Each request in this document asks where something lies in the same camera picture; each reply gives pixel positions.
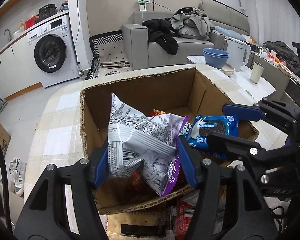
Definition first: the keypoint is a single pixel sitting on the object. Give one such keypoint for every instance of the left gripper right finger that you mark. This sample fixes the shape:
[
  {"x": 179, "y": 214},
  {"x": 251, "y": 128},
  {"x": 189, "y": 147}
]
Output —
[{"x": 247, "y": 215}]

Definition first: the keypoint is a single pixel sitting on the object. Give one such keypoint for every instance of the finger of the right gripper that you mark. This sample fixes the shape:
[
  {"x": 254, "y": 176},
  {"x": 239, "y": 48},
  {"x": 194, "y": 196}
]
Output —
[
  {"x": 243, "y": 112},
  {"x": 236, "y": 148}
]

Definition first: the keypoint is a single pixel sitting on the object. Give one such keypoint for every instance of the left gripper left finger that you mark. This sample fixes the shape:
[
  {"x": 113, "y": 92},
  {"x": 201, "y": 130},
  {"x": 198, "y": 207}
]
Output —
[{"x": 44, "y": 215}]

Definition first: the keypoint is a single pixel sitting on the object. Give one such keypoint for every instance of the blue oreo pack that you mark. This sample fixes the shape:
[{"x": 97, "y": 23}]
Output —
[{"x": 196, "y": 133}]

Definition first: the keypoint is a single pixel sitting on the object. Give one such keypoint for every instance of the red black snack pack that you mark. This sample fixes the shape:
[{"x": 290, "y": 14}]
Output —
[{"x": 184, "y": 213}]

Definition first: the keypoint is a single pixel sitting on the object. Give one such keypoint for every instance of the clear cracker pack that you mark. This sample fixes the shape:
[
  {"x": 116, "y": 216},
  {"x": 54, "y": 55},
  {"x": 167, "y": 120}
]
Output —
[{"x": 141, "y": 224}]

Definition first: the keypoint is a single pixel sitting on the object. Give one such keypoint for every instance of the purple silver snack bag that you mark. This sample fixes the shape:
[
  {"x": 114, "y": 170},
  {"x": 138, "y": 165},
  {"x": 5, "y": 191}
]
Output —
[{"x": 144, "y": 144}]

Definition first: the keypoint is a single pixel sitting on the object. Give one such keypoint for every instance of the red chips bag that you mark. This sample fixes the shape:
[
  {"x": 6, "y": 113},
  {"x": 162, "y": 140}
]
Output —
[{"x": 157, "y": 112}]

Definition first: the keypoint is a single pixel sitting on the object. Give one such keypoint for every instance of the white cup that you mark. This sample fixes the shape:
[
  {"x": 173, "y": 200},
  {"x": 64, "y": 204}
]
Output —
[{"x": 257, "y": 72}]

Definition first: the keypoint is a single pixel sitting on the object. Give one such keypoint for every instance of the white sneaker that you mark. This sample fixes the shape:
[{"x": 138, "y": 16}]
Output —
[{"x": 17, "y": 174}]

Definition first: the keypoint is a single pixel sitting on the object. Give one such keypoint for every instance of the SF cardboard box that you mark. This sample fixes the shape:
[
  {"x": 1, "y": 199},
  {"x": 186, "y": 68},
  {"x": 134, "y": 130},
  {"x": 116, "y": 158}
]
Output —
[{"x": 180, "y": 90}]

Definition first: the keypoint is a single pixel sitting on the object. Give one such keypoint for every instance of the blue stacked bowls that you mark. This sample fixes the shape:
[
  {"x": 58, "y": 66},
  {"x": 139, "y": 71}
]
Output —
[{"x": 215, "y": 57}]

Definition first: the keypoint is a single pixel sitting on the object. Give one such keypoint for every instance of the white electric kettle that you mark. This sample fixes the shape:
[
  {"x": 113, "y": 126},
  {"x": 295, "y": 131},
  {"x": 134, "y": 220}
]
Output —
[{"x": 239, "y": 52}]

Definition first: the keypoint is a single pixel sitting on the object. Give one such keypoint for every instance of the small floor cardboard box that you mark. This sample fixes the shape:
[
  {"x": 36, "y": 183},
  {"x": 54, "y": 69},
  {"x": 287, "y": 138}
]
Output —
[{"x": 4, "y": 139}]

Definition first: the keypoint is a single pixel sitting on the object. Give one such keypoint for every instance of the grey clothes pile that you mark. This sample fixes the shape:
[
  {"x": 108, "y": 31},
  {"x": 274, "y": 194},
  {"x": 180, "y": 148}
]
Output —
[{"x": 191, "y": 22}]

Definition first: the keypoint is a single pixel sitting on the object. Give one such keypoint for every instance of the black jacket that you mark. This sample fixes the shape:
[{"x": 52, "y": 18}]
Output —
[{"x": 161, "y": 32}]

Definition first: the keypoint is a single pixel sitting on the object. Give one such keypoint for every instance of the grey sofa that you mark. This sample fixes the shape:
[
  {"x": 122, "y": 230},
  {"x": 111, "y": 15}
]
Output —
[{"x": 143, "y": 54}]

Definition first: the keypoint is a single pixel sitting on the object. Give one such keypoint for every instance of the patterned floor cushion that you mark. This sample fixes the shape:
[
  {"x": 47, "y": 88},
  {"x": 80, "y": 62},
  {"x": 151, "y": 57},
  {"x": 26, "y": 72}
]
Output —
[{"x": 109, "y": 57}]

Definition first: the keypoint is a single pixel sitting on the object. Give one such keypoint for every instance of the white power strip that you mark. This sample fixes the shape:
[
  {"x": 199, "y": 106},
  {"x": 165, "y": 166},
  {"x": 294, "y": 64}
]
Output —
[{"x": 143, "y": 4}]

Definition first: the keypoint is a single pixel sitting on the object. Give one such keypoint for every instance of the white washing machine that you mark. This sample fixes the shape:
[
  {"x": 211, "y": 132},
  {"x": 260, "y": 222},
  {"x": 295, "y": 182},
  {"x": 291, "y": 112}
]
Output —
[{"x": 53, "y": 51}]

